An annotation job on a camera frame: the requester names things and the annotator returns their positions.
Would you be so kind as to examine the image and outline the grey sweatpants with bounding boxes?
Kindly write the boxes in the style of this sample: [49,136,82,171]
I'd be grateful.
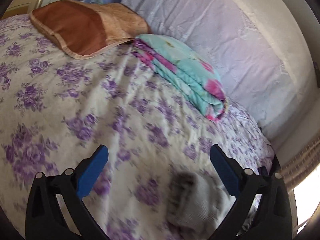
[166,171,235,239]

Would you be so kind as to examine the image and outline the beige brick pattern curtain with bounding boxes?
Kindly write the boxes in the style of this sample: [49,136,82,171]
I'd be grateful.
[280,134,319,192]

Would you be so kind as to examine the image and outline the purple floral bedsheet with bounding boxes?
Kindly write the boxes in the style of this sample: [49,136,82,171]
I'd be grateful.
[1,15,274,239]

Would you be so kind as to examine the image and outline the turquoise pink floral folded quilt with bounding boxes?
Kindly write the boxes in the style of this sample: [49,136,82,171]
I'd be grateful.
[133,34,228,122]

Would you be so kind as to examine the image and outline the brown orange pillow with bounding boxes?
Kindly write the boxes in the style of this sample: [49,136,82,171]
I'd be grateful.
[29,0,151,60]

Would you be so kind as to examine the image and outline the window with wooden frame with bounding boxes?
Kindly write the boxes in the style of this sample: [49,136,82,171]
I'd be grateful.
[293,172,319,233]

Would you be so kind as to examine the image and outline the golden wooden bed frame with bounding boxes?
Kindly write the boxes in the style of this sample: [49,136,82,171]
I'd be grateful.
[1,0,43,20]

